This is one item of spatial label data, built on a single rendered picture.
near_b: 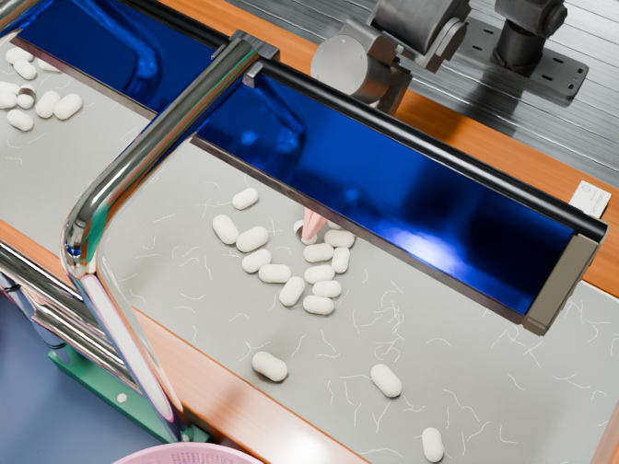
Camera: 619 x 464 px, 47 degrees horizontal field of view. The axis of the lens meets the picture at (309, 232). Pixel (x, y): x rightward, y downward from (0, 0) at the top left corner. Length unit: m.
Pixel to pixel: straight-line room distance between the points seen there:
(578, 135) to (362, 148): 0.65
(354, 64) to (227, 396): 0.33
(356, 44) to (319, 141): 0.22
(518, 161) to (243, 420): 0.43
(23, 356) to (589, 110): 0.80
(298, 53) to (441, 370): 0.45
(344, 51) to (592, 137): 0.49
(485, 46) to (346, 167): 0.70
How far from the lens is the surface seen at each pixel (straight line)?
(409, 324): 0.77
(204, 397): 0.71
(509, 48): 1.07
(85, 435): 0.82
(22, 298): 0.67
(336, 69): 0.66
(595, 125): 1.07
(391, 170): 0.43
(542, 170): 0.87
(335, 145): 0.44
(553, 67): 1.11
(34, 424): 0.84
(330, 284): 0.76
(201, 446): 0.69
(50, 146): 0.94
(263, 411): 0.70
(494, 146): 0.88
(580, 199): 0.84
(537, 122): 1.04
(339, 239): 0.79
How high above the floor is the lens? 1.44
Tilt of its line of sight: 59 degrees down
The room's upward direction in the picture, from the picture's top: straight up
